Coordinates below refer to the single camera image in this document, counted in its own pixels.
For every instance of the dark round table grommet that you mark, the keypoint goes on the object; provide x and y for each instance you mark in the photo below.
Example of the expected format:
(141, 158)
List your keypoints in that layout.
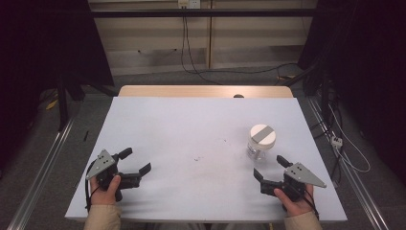
(238, 96)

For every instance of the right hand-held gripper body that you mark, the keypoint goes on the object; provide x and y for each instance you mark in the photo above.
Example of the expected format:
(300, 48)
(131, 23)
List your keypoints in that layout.
(303, 175)

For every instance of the white table mat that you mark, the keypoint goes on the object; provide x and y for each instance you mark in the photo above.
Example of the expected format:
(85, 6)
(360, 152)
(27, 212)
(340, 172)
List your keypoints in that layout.
(191, 127)

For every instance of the person's left hand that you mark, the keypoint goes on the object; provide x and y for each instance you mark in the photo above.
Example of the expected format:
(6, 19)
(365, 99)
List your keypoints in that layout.
(103, 196)

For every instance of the black metal stand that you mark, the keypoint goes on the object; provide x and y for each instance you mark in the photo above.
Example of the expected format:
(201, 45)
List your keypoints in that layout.
(62, 105)

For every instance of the white wall socket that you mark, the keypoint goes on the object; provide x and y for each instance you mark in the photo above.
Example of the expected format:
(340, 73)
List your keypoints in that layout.
(189, 4)

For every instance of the clear jar with white lid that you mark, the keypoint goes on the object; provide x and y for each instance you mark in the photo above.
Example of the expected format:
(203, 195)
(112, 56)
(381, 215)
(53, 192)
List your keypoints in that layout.
(262, 137)

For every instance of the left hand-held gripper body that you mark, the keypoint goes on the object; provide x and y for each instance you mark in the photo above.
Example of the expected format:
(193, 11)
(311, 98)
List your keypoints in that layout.
(101, 163)

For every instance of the aluminium floor rail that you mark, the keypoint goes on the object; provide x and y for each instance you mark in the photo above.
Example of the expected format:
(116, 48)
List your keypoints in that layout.
(41, 172)
(357, 182)

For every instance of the person's right hand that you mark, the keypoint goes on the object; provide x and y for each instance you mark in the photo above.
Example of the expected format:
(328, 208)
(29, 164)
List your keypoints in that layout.
(295, 207)

